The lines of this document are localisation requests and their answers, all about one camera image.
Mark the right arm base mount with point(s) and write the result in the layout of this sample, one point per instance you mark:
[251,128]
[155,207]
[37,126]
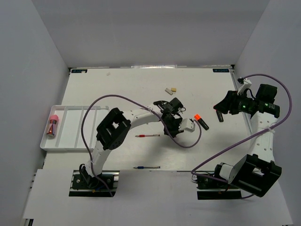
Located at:
[210,189]

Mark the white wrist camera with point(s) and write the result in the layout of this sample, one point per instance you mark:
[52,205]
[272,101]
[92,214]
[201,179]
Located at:
[246,84]
[187,125]

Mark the orange cap black highlighter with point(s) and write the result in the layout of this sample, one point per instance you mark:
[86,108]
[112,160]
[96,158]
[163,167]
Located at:
[199,119]

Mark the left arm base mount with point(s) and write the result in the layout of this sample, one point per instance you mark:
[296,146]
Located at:
[79,188]

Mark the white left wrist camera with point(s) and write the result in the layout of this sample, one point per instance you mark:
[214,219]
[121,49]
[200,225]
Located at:
[187,125]

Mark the blue ballpoint pen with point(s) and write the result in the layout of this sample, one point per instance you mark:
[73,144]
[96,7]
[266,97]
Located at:
[146,167]

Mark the pink cap clear tube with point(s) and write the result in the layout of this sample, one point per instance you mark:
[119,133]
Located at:
[52,127]

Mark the white eraser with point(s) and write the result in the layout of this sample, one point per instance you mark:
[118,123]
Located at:
[167,90]

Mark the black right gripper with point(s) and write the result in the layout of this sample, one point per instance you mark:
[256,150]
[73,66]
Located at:
[229,102]

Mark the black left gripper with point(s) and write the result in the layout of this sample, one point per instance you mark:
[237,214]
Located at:
[174,131]

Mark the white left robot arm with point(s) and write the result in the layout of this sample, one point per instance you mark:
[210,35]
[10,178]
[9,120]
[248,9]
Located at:
[113,129]

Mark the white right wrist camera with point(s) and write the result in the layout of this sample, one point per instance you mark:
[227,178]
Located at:
[246,84]

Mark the pink cap black highlighter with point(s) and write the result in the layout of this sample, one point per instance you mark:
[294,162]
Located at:
[220,116]

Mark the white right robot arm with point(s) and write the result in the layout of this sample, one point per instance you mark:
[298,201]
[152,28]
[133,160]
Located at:
[256,172]

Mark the red gel pen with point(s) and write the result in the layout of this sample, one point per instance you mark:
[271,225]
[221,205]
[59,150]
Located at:
[152,135]

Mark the white divided plastic tray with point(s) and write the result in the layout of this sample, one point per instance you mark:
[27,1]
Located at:
[68,134]

